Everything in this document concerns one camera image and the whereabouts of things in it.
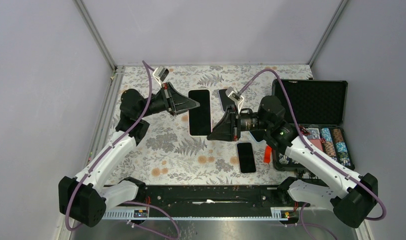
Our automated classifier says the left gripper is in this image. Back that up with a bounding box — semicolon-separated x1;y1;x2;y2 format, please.
138;81;201;118

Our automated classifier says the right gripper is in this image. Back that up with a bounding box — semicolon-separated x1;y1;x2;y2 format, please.
207;104;271;142

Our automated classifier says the large black smartphone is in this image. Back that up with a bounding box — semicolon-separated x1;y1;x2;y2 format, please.
188;89;212;136

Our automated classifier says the phone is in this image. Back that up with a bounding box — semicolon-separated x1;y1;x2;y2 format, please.
218;88;237;112
236;142;256;174

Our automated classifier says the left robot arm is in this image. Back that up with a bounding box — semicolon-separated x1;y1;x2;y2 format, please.
58;82;200;231

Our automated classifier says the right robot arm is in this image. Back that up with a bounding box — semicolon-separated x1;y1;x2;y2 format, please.
206;95;380;228

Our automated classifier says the phone in lavender case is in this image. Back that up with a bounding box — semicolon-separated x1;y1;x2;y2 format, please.
218;88;237;112

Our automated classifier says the black poker chip case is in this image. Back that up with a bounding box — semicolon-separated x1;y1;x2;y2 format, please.
272;79;355;170

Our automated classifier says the floral tablecloth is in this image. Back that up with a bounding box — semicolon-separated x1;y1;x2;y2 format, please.
106;65;313;185

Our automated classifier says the red plastic piece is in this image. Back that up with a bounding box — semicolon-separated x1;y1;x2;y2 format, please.
263;145;272;164

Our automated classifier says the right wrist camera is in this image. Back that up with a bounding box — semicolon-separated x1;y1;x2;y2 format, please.
225;86;244;109

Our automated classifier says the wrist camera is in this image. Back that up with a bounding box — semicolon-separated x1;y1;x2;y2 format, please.
152;65;170;83
225;86;244;109

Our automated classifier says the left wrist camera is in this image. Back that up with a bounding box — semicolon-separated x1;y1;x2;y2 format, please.
152;65;170;83

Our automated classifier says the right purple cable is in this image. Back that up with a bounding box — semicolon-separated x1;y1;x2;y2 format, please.
237;68;387;240

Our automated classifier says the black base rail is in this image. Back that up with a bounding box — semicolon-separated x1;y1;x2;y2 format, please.
125;185;303;220

